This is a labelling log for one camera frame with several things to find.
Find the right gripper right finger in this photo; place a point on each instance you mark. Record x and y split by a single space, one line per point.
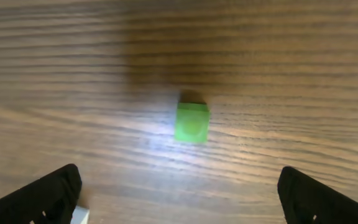
306 194

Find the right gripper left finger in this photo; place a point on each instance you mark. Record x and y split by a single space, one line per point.
48 196

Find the white cube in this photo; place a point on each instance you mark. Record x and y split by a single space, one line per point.
80 216

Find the green cube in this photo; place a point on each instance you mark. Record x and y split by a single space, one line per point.
192 124

